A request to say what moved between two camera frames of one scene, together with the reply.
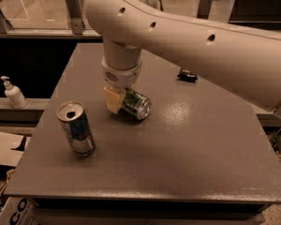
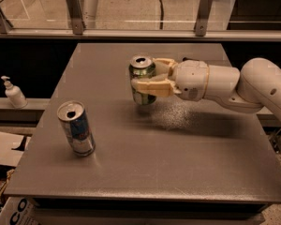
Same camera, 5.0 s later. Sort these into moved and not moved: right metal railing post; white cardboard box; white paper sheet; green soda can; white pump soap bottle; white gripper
Moved: white gripper; green soda can
Not moved: white pump soap bottle; white cardboard box; right metal railing post; white paper sheet
